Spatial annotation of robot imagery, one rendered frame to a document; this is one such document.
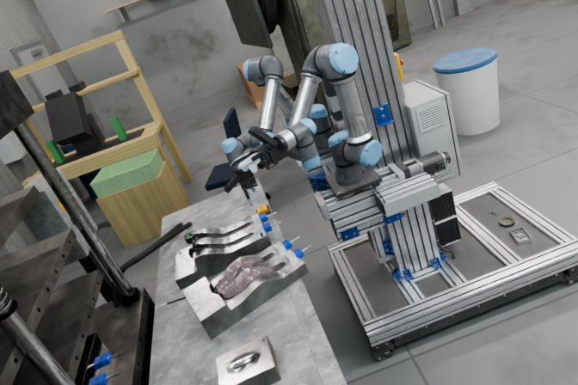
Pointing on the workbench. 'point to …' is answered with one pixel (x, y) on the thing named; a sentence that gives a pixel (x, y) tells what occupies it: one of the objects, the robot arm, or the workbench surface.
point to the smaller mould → (249, 364)
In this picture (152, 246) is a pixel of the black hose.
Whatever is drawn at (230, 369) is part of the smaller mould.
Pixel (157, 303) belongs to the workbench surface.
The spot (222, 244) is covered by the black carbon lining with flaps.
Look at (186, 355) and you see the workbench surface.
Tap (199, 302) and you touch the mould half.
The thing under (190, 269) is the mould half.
